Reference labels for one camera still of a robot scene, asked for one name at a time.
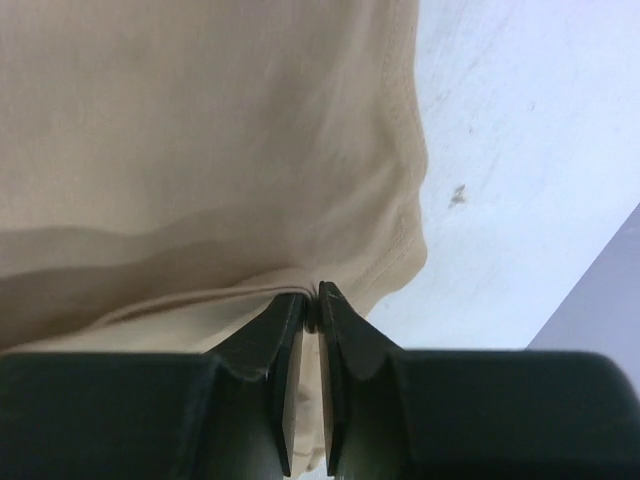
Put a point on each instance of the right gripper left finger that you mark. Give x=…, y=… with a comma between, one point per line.
x=227, y=413

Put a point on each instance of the beige t shirt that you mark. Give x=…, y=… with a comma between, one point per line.
x=169, y=167

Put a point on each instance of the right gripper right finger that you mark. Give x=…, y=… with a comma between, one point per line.
x=392, y=413

